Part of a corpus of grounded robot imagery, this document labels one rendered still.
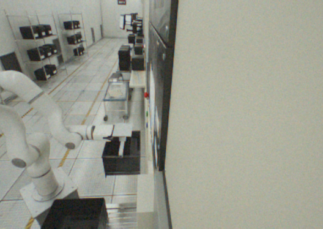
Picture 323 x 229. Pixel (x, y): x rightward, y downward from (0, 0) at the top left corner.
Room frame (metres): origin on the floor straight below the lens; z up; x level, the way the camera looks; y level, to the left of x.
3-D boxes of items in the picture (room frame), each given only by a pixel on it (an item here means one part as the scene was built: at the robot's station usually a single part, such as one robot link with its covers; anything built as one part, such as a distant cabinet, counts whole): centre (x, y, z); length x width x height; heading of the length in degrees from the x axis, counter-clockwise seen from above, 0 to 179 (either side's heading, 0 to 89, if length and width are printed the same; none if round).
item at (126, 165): (0.77, 0.20, 1.11); 0.24 x 0.20 x 0.32; 6
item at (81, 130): (0.74, 0.45, 1.25); 0.13 x 0.09 x 0.08; 96
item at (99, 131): (0.75, 0.31, 1.25); 0.11 x 0.10 x 0.07; 96
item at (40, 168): (0.75, 0.74, 1.07); 0.19 x 0.12 x 0.24; 4
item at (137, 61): (3.51, 0.48, 0.93); 0.30 x 0.28 x 0.26; 3
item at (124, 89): (3.18, 0.86, 0.24); 0.97 x 0.52 x 0.48; 9
